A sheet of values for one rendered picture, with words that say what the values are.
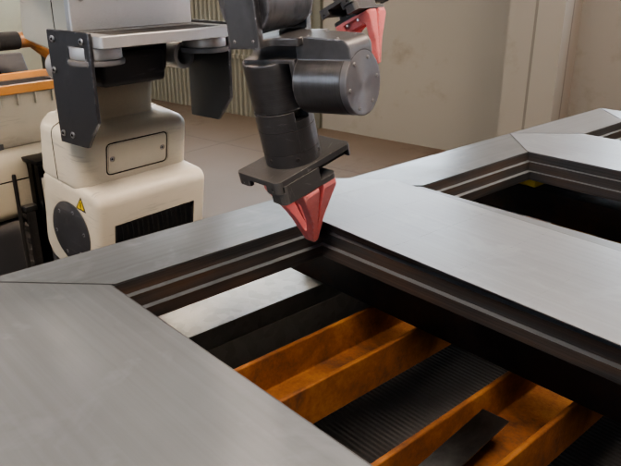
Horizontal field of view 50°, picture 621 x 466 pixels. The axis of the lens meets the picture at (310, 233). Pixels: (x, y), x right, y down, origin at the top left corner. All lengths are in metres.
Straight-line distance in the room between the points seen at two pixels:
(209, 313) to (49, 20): 0.51
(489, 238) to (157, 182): 0.59
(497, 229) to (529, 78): 3.22
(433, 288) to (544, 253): 0.12
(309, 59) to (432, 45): 3.91
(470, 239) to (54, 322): 0.42
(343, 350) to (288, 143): 0.31
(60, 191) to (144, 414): 0.73
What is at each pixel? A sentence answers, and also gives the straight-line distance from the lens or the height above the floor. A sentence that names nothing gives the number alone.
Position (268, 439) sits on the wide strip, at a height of 0.85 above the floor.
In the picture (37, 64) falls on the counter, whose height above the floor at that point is 0.23.
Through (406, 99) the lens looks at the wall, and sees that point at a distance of 4.65.
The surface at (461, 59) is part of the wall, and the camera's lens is 4.42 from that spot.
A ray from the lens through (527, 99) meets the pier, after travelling 3.99.
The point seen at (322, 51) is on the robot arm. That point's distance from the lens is 0.60.
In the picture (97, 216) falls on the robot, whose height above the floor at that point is 0.77.
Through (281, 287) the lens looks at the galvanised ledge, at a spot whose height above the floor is 0.68.
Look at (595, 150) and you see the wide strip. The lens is 1.17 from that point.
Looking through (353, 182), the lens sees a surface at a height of 0.86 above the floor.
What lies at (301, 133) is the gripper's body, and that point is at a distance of 0.65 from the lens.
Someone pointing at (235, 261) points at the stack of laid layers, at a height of 0.84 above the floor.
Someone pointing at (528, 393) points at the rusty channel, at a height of 0.68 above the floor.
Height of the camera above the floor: 1.13
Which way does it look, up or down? 22 degrees down
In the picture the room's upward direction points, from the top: straight up
